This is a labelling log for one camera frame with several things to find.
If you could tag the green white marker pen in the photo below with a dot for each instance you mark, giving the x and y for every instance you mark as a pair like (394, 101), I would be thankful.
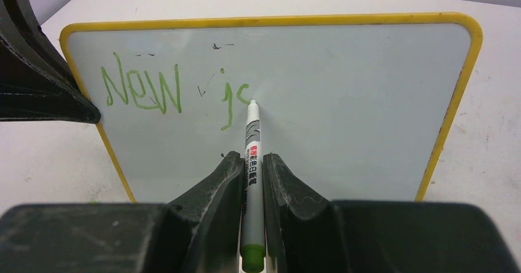
(252, 241)

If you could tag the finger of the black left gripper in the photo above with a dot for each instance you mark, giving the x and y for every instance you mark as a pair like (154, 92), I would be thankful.
(36, 82)

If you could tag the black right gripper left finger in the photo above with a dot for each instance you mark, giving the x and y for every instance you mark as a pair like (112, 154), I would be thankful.
(207, 220)

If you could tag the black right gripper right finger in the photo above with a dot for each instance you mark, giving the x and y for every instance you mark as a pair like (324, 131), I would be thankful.
(292, 213)

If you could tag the yellow framed whiteboard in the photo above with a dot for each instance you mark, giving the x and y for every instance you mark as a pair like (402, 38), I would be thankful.
(358, 106)

